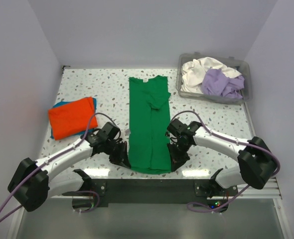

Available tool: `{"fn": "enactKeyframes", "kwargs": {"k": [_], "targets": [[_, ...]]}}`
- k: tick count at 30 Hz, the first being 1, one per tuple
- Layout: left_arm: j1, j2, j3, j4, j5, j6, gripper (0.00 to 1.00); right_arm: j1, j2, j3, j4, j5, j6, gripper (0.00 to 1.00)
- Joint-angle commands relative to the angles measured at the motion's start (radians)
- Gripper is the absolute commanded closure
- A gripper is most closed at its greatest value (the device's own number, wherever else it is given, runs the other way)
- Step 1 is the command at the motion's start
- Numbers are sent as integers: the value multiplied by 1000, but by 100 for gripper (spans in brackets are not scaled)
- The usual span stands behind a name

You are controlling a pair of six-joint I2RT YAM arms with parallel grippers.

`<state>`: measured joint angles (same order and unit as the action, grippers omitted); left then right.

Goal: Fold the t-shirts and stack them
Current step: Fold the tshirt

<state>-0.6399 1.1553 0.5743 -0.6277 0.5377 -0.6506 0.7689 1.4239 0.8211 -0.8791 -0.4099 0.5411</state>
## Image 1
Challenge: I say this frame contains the folded blue t shirt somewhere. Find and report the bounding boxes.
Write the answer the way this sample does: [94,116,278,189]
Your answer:
[49,97,98,140]

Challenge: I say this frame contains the aluminium frame rail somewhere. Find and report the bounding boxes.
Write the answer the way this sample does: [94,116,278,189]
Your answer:
[47,176,281,198]

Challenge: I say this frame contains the folded orange t shirt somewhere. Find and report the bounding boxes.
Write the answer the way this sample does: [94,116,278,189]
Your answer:
[48,97,98,140]

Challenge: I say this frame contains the white crumpled t shirt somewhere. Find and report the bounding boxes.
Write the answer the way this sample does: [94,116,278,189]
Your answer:
[181,57,242,94]

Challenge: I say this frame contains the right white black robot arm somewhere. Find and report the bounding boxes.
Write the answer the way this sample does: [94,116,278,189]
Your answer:
[167,119,280,190]

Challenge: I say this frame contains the green t shirt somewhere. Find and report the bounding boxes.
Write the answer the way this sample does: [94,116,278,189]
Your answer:
[128,76,171,174]

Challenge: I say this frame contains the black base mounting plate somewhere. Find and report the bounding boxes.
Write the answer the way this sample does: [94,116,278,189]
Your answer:
[63,179,238,209]

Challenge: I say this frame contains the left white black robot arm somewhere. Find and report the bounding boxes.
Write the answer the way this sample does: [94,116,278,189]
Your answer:
[7,122,130,212]

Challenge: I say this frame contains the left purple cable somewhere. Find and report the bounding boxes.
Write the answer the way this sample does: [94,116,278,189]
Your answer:
[0,113,113,229]

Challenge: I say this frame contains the lavender crumpled t shirt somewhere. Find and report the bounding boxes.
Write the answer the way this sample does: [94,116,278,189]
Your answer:
[200,69,245,100]

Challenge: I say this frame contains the clear plastic bin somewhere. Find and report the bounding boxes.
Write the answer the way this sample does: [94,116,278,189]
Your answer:
[176,53,252,105]

